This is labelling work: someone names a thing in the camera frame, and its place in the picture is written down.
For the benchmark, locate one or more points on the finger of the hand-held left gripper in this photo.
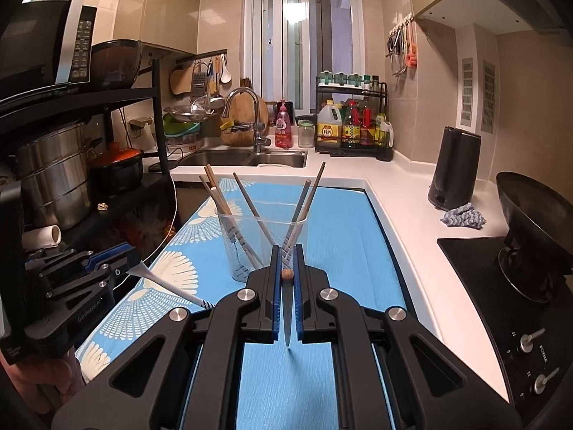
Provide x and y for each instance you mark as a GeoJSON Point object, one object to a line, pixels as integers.
{"type": "Point", "coordinates": [103, 257]}
{"type": "Point", "coordinates": [98, 283]}

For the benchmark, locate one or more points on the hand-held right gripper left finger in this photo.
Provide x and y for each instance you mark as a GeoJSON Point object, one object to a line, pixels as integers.
{"type": "Point", "coordinates": [276, 295]}

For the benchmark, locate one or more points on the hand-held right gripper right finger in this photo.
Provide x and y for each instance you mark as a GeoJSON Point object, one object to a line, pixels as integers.
{"type": "Point", "coordinates": [298, 295]}

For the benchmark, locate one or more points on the brown wooden chopstick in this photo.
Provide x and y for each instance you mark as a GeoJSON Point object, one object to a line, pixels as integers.
{"type": "Point", "coordinates": [212, 195]}
{"type": "Point", "coordinates": [286, 313]}
{"type": "Point", "coordinates": [219, 190]}
{"type": "Point", "coordinates": [246, 195]}
{"type": "Point", "coordinates": [312, 188]}

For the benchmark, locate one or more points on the clear plastic utensil holder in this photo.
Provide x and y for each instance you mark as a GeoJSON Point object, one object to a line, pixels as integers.
{"type": "Point", "coordinates": [268, 226]}

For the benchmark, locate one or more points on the person's left hand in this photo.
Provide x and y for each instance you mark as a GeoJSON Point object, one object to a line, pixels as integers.
{"type": "Point", "coordinates": [58, 369]}

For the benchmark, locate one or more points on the white plastic tube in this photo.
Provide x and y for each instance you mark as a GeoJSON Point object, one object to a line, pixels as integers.
{"type": "Point", "coordinates": [42, 237]}

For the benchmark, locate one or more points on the blue crane print cloth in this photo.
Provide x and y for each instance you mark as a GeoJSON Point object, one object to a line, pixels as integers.
{"type": "Point", "coordinates": [349, 255]}

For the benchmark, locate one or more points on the black pot orange lid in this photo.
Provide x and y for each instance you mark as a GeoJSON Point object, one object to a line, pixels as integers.
{"type": "Point", "coordinates": [116, 174]}

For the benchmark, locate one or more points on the stainless steel stockpot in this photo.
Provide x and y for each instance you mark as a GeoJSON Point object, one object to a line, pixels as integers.
{"type": "Point", "coordinates": [53, 179]}

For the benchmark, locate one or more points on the stainless steel sink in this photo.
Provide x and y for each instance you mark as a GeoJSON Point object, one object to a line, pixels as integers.
{"type": "Point", "coordinates": [210, 157]}

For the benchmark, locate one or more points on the green plastic bowl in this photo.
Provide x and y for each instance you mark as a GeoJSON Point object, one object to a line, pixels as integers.
{"type": "Point", "coordinates": [179, 127]}

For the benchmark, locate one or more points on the glass jar green lid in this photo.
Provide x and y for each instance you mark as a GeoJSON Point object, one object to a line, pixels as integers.
{"type": "Point", "coordinates": [305, 136]}

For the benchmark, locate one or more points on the black spice rack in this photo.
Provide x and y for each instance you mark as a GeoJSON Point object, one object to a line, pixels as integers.
{"type": "Point", "coordinates": [384, 154]}

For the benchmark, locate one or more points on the stainless steel colander bowl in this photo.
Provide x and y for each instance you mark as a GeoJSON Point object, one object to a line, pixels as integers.
{"type": "Point", "coordinates": [183, 113]}

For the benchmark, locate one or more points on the pink dish soap bottle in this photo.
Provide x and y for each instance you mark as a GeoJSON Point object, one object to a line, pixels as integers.
{"type": "Point", "coordinates": [283, 130]}

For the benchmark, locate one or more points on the yellow cooking oil jug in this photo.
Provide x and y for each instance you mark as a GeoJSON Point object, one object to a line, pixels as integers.
{"type": "Point", "coordinates": [329, 132]}

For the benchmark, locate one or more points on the black metal shelf rack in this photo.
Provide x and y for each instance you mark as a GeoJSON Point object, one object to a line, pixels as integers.
{"type": "Point", "coordinates": [156, 98]}

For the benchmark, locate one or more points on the faucet sponge caddy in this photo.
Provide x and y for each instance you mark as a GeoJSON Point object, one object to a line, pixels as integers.
{"type": "Point", "coordinates": [237, 126]}

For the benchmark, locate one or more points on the chrome kitchen faucet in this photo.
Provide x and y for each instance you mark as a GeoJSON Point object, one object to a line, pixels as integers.
{"type": "Point", "coordinates": [257, 121]}

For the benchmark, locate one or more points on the red cap sauce bottle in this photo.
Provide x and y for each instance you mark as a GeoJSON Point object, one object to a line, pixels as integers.
{"type": "Point", "coordinates": [351, 127]}

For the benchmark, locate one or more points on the dark sauce bottle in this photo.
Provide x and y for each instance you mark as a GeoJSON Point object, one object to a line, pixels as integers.
{"type": "Point", "coordinates": [367, 125]}

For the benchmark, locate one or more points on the green cap bottle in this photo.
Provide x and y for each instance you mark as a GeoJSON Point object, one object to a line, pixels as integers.
{"type": "Point", "coordinates": [382, 132]}

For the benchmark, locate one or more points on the blue dish rag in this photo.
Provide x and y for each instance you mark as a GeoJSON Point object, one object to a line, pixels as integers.
{"type": "Point", "coordinates": [465, 217]}

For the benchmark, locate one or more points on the round wooden cutting board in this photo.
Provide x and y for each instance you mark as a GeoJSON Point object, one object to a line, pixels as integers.
{"type": "Point", "coordinates": [241, 107]}

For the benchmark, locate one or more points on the hanging wooden paddle board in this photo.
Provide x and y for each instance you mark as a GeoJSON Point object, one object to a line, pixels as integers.
{"type": "Point", "coordinates": [181, 83]}

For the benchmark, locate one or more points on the dark glass bowl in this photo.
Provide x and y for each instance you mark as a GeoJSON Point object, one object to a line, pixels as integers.
{"type": "Point", "coordinates": [116, 65]}

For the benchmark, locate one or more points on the black induction cooktop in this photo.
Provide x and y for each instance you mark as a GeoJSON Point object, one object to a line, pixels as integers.
{"type": "Point", "coordinates": [492, 322]}

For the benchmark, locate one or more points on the metal box grater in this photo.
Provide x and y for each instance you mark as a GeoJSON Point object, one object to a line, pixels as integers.
{"type": "Point", "coordinates": [199, 83]}

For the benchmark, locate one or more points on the black electric kettle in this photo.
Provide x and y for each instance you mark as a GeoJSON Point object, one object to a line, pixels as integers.
{"type": "Point", "coordinates": [454, 170]}

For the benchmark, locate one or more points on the white hanging ladle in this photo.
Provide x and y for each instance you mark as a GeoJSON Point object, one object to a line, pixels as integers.
{"type": "Point", "coordinates": [225, 76]}

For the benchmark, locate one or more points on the row of spice jars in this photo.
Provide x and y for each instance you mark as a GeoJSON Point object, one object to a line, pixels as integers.
{"type": "Point", "coordinates": [340, 79]}

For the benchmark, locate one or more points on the black microwave oven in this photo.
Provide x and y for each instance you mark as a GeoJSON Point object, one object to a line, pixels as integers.
{"type": "Point", "coordinates": [40, 45]}

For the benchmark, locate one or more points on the black wok stand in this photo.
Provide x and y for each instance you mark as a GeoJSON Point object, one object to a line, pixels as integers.
{"type": "Point", "coordinates": [528, 277]}

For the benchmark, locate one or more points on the black wok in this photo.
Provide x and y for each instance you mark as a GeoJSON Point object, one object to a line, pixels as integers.
{"type": "Point", "coordinates": [537, 215]}

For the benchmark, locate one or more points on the white framed window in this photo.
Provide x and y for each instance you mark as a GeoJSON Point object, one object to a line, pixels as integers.
{"type": "Point", "coordinates": [291, 31]}

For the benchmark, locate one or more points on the wall socket with plug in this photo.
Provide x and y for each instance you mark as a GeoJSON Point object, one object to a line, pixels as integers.
{"type": "Point", "coordinates": [141, 127]}

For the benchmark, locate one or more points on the wall vent grille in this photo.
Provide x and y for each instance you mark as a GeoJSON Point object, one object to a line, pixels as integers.
{"type": "Point", "coordinates": [488, 98]}
{"type": "Point", "coordinates": [467, 94]}

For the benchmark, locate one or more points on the wall hook rail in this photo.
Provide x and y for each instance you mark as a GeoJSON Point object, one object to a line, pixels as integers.
{"type": "Point", "coordinates": [403, 21]}

